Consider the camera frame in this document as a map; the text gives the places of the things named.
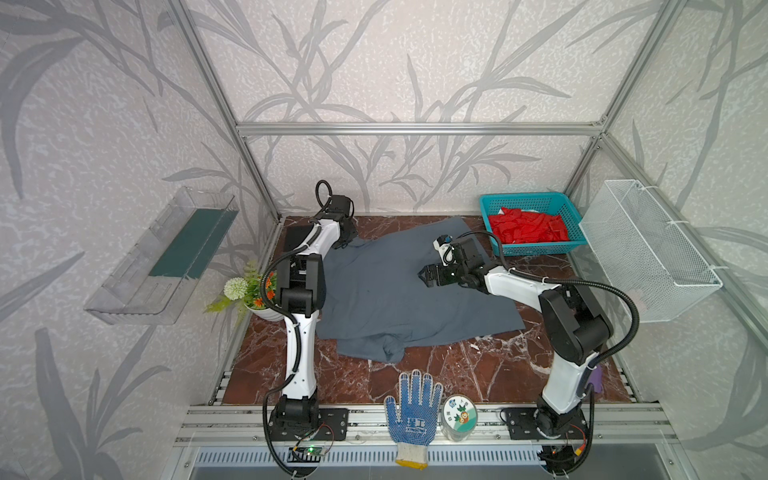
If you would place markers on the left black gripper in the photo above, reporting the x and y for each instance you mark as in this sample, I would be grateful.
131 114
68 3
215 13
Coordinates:
346 230

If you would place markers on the blue dotted work glove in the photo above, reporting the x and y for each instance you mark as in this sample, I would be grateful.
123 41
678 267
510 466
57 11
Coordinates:
412 418

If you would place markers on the potted artificial flower plant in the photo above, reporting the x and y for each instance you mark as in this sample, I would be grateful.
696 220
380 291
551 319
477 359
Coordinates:
249 293

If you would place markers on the white wire mesh basket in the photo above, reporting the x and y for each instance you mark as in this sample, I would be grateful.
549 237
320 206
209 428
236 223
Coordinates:
645 253

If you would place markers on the round tin with cartoon label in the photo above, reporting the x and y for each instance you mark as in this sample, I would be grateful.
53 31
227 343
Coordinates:
459 418

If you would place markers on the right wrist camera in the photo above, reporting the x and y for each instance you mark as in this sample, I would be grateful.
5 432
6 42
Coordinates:
443 245

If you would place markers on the clear plastic wall shelf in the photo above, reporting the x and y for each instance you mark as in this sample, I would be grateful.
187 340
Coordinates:
157 277

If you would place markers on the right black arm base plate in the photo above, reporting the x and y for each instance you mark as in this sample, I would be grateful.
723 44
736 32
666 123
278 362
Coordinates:
534 423

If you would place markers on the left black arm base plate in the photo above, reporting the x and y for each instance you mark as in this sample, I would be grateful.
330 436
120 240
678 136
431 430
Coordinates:
329 424

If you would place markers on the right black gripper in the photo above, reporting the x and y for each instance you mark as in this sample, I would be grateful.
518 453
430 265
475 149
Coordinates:
438 275

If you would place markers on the folded black t shirt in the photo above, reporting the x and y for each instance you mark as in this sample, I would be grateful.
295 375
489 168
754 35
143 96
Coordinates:
295 235

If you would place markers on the red t shirt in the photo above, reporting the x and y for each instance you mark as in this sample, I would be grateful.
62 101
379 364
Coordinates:
517 226

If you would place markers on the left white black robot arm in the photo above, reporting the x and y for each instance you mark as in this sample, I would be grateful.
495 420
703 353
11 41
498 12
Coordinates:
300 296

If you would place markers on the grey t shirt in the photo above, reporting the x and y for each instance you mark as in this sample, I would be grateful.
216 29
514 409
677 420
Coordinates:
377 306

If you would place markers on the green circuit board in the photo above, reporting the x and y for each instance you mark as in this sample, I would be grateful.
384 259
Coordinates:
309 454

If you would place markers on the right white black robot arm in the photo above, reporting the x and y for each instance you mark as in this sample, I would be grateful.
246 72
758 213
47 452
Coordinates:
575 323

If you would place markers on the purple object by right wall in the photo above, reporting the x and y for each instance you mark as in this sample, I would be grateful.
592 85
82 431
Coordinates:
596 380

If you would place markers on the teal plastic basket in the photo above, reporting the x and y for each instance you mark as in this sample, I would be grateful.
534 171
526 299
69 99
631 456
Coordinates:
551 203

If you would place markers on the aluminium front rail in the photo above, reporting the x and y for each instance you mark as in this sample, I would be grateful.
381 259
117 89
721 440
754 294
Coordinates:
371 425

